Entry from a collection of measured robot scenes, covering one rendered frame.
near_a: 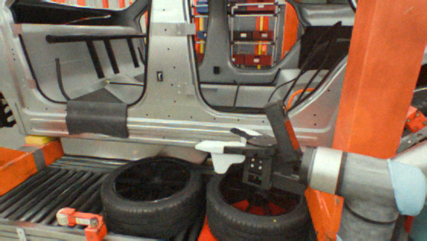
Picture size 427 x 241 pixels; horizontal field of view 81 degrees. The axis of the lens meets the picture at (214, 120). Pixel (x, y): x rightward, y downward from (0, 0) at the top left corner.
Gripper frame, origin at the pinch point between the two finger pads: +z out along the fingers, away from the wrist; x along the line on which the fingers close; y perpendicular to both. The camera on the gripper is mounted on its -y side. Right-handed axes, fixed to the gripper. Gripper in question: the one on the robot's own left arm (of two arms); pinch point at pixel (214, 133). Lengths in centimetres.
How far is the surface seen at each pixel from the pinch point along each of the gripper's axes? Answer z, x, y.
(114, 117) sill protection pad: 106, 60, 23
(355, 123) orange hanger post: -26, 49, 2
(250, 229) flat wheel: 11, 65, 68
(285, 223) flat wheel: -4, 74, 64
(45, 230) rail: 113, 17, 82
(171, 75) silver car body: 69, 71, -6
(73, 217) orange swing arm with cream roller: 97, 24, 71
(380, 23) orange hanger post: -28, 46, -28
